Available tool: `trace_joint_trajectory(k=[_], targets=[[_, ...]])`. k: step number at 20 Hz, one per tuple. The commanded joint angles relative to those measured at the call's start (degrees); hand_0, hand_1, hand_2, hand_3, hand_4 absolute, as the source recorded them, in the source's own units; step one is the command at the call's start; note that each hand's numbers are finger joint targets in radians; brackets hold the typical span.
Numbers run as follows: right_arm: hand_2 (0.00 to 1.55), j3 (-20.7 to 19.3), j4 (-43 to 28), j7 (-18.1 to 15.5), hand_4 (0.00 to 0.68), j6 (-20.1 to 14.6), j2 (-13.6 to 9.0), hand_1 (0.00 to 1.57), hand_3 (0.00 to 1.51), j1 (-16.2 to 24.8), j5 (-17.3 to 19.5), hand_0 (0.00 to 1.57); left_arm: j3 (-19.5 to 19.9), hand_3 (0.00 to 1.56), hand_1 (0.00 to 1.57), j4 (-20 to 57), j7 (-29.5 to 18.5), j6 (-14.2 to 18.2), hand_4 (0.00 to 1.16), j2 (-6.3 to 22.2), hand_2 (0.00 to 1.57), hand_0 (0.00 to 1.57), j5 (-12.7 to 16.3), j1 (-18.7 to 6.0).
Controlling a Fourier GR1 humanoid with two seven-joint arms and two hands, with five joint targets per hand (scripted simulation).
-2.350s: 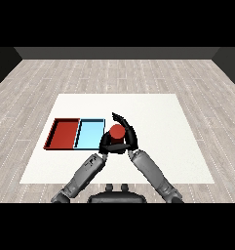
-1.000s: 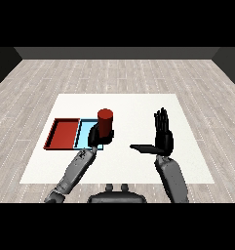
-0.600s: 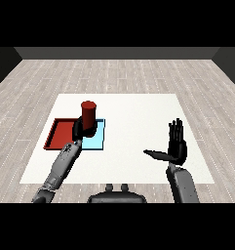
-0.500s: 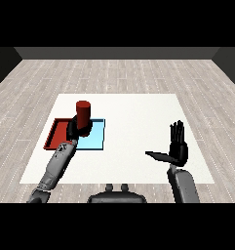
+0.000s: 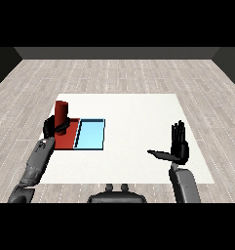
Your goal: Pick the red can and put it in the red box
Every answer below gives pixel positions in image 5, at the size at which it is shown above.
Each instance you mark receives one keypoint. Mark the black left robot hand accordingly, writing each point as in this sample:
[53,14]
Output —
[49,127]

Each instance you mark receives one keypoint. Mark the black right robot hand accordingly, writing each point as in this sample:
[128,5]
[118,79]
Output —
[180,148]

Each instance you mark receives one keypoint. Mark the red can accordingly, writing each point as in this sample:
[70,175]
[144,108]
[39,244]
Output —
[61,114]

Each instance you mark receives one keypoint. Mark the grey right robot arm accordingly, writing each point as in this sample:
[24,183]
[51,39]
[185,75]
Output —
[185,185]

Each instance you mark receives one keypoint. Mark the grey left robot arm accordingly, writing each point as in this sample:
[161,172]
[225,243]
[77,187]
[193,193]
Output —
[34,167]

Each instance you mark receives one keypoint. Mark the red shallow open box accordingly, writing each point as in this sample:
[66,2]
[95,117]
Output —
[65,140]

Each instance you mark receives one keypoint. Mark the light blue shallow open box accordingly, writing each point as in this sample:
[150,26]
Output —
[90,134]

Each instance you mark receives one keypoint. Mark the dark grey robot body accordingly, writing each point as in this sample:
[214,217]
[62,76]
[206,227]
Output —
[117,196]

